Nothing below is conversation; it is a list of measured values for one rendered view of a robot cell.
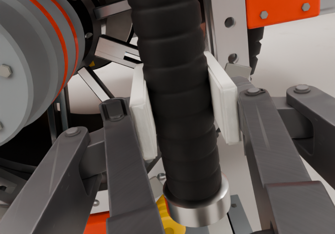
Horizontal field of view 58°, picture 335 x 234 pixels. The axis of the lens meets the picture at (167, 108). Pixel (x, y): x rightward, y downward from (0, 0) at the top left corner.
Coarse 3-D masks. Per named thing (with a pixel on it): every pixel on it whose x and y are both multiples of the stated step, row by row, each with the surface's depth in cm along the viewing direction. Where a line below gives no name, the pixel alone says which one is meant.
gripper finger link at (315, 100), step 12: (288, 96) 12; (300, 96) 12; (312, 96) 12; (324, 96) 11; (300, 108) 11; (312, 108) 11; (324, 108) 11; (312, 120) 11; (324, 120) 10; (324, 132) 10; (300, 144) 12; (312, 144) 12; (324, 144) 10; (312, 156) 11; (324, 156) 10; (324, 168) 11
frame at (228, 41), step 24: (216, 0) 35; (240, 0) 35; (216, 24) 36; (240, 24) 36; (216, 48) 37; (240, 48) 37; (240, 72) 38; (0, 168) 49; (0, 192) 46; (0, 216) 45
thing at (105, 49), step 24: (72, 0) 48; (96, 0) 48; (120, 0) 44; (96, 24) 46; (96, 48) 47; (120, 48) 47; (48, 120) 51; (72, 120) 70; (96, 120) 70; (24, 144) 57; (48, 144) 59; (24, 168) 53
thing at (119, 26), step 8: (104, 0) 77; (112, 0) 77; (112, 16) 78; (120, 16) 78; (128, 16) 78; (112, 24) 79; (120, 24) 79; (128, 24) 79; (112, 32) 80; (120, 32) 80; (128, 32) 80; (96, 64) 83; (104, 64) 83
